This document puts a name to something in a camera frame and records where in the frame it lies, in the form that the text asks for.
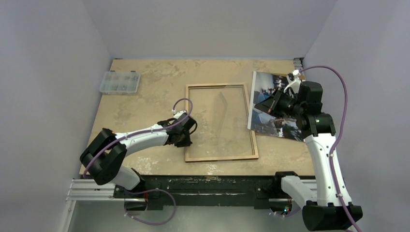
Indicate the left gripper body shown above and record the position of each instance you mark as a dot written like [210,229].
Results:
[184,141]

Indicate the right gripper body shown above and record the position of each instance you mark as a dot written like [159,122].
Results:
[279,103]

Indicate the printed photo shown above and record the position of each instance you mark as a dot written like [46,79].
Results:
[263,85]

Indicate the black wooden picture frame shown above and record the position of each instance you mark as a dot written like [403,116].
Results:
[221,158]

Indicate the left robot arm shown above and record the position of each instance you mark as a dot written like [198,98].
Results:
[104,156]

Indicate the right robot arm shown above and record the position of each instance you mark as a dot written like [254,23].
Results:
[330,207]

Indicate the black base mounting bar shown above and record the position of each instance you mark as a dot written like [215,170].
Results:
[259,192]

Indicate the clear plastic organizer box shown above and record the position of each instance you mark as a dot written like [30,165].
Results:
[120,83]

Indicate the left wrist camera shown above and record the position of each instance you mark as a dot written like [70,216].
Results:
[180,114]

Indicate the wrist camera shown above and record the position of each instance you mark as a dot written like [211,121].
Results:
[295,79]
[180,114]

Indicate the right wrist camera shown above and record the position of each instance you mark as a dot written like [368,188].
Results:
[295,79]

